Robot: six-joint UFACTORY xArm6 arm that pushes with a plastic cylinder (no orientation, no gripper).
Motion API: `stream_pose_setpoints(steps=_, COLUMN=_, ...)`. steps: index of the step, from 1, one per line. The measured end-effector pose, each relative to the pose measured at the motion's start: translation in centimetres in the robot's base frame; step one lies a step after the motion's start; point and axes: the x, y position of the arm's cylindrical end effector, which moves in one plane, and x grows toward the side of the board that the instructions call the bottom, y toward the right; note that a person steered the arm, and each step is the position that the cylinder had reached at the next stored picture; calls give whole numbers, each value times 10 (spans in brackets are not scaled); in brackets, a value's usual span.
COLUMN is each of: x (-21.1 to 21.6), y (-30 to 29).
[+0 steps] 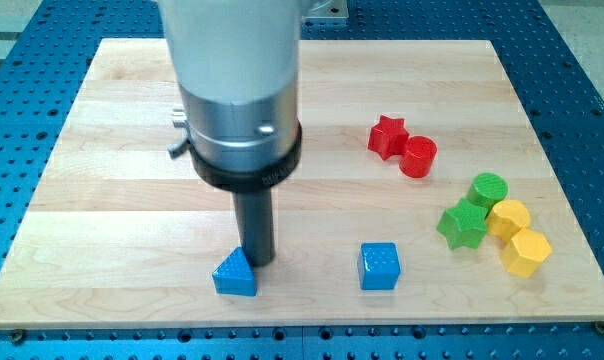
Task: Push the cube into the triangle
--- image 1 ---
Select red cylinder block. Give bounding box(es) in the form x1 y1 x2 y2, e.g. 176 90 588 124
399 136 438 178

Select yellow hexagon block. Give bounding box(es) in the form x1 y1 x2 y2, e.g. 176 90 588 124
500 228 553 278

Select blue cube block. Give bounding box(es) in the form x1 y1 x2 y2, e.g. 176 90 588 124
357 242 401 290

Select green star block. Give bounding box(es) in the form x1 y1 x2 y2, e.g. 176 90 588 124
436 198 487 250

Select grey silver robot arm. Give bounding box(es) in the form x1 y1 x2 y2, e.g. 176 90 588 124
158 0 317 266

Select red star block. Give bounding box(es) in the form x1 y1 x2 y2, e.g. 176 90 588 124
367 115 409 160

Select black collar pusher mount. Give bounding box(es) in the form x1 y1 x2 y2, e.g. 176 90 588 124
188 124 302 193

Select metal base plate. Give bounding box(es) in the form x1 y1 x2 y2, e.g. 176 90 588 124
303 0 349 26

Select green cylinder block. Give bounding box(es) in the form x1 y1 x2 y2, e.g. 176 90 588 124
466 173 508 211

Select yellow cylinder block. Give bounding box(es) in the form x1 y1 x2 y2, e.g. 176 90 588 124
485 200 531 242

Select blue triangle block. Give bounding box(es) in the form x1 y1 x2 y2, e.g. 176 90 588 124
212 247 257 297

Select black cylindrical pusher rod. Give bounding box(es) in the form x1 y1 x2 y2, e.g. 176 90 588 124
233 189 275 267

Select light wooden board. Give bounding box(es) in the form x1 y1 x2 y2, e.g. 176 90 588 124
0 39 604 329

